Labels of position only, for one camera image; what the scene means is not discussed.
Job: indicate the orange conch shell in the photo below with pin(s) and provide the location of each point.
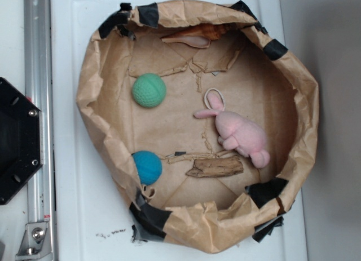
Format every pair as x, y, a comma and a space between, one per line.
199, 36

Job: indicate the aluminium rail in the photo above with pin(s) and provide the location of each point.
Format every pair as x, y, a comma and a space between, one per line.
38, 86

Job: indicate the metal corner bracket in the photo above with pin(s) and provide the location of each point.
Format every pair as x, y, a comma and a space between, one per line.
36, 243

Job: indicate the black octagonal mount plate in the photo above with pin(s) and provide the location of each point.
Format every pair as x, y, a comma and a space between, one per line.
20, 141

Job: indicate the green dimpled ball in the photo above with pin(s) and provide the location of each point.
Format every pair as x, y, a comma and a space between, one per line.
149, 90

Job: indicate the brown paper bag bin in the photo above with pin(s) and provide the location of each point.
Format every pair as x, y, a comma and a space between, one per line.
259, 79

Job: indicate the blue dimpled ball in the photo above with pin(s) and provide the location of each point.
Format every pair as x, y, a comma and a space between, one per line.
149, 166

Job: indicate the pink plush bunny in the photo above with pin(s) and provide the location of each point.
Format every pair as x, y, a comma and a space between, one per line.
235, 131

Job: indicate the brown wood piece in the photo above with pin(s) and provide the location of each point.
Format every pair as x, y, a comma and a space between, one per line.
216, 167

